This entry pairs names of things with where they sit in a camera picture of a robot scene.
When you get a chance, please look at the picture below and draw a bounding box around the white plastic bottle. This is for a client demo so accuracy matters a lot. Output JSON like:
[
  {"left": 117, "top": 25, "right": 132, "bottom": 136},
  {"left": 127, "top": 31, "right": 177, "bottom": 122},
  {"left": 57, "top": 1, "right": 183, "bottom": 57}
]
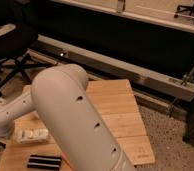
[{"left": 14, "top": 129, "right": 49, "bottom": 143}]

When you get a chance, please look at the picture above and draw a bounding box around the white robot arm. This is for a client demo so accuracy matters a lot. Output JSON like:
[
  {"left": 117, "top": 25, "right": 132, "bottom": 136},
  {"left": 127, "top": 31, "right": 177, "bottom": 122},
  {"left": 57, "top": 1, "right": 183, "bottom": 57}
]
[{"left": 0, "top": 64, "right": 136, "bottom": 171}]

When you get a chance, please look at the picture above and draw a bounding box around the black white striped object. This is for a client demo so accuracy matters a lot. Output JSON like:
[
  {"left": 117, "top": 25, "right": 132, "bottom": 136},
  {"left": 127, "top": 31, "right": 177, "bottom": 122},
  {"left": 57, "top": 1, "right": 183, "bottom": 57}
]
[{"left": 27, "top": 155, "right": 62, "bottom": 171}]

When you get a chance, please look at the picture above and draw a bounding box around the black office chair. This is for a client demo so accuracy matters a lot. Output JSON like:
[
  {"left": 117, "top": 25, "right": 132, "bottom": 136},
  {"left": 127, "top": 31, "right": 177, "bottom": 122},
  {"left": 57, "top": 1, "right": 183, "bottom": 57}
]
[{"left": 0, "top": 24, "right": 50, "bottom": 97}]

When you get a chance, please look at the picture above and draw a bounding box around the black chair base background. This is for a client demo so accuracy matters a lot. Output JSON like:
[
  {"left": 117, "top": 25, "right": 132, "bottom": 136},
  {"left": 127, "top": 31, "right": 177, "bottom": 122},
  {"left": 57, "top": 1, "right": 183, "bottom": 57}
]
[{"left": 174, "top": 5, "right": 194, "bottom": 23}]

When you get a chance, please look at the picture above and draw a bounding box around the metal floor rail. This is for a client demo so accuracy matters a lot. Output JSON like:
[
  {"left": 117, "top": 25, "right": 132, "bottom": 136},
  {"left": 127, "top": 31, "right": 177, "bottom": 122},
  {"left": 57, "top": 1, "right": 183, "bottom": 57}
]
[{"left": 34, "top": 35, "right": 194, "bottom": 102}]

